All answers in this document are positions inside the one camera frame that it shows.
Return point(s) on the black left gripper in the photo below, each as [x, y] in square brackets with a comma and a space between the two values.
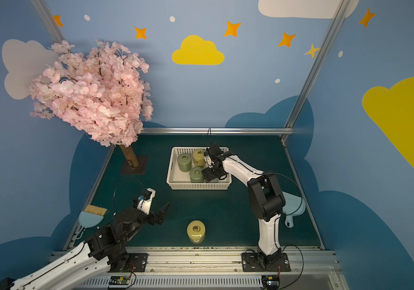
[152, 216]

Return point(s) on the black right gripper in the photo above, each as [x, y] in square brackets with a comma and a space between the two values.
[213, 170]

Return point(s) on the green tea canister front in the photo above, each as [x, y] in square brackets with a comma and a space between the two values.
[196, 175]

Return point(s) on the green tea canister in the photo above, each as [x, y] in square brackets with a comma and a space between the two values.
[184, 162]
[196, 175]

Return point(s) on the yellow tea canister front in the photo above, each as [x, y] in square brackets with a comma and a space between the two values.
[196, 231]

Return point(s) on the yellow tea canister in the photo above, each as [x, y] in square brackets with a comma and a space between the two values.
[196, 231]
[198, 157]

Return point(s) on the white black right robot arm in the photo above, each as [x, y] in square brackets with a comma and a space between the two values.
[266, 198]

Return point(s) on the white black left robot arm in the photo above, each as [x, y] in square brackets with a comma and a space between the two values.
[101, 252]

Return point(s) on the yellow tea canister back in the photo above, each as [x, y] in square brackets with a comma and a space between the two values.
[198, 157]

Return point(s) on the green tea canister back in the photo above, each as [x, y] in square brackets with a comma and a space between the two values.
[184, 162]

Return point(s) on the white perforated plastic basket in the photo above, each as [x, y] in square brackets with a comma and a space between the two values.
[179, 180]

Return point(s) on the dark square tree base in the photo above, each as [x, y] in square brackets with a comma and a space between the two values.
[129, 169]

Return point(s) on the light blue hand brush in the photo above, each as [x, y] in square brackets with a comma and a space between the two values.
[91, 216]

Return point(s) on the brown tree trunk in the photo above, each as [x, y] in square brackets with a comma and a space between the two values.
[130, 156]

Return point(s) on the left green circuit board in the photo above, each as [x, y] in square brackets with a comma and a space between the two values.
[119, 282]

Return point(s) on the green circuit board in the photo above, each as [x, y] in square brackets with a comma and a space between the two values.
[119, 282]
[270, 282]

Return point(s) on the light blue dustpan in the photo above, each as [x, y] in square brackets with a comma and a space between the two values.
[294, 206]

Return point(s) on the pink cherry blossom tree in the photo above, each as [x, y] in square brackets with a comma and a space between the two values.
[102, 93]

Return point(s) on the right green circuit board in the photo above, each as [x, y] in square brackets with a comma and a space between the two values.
[270, 282]

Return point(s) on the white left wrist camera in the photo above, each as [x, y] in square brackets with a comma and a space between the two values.
[144, 200]

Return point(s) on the aluminium frame rail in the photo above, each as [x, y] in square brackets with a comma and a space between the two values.
[217, 131]

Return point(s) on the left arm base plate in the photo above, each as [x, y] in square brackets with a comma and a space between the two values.
[134, 261]

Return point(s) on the aluminium base rail track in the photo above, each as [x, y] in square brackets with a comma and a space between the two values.
[211, 267]

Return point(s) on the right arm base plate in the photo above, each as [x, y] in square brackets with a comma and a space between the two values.
[256, 262]

